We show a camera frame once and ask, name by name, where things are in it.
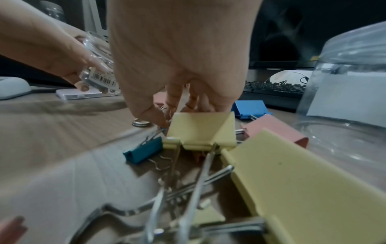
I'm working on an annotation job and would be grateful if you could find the person's right hand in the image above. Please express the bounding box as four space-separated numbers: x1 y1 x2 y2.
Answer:
107 0 263 129

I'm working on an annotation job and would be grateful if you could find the person's left hand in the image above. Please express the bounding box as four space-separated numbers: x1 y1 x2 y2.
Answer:
0 2 117 92

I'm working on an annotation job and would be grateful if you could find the small clear plastic jar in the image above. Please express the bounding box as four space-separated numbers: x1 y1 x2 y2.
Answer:
74 31 121 95

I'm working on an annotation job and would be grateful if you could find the pile of large binder clips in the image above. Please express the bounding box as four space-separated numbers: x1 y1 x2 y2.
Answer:
0 92 386 244

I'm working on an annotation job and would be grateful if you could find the pile of small binder clips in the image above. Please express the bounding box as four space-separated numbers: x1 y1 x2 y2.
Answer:
121 117 182 171

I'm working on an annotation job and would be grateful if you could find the large clear plastic jar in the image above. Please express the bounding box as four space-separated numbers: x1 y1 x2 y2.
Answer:
290 21 386 191

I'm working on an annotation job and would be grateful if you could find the white teal tissue pack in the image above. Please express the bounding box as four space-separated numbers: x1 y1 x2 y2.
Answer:
0 76 33 101

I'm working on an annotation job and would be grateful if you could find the pink smartphone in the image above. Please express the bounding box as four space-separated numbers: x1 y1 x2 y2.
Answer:
55 86 123 101

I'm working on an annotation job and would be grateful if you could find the black keyboard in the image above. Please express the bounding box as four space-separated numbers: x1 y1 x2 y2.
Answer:
238 80 308 114

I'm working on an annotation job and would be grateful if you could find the black computer monitor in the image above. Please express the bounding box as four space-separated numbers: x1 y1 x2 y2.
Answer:
246 0 386 71

